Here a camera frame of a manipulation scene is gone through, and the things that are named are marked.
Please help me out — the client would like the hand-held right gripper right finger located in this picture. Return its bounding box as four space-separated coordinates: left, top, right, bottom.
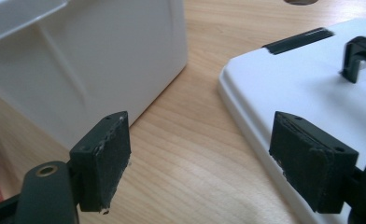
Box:
268 110 359 215

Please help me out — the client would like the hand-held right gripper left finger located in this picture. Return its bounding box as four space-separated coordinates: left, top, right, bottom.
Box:
69 110 133 216

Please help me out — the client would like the white lid with black handle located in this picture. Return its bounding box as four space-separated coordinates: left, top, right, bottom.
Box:
218 18 366 224

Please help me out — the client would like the white plastic storage box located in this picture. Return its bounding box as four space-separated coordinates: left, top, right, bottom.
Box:
0 0 189 150

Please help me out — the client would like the dark round cable hole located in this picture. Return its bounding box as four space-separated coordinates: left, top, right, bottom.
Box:
283 0 319 7

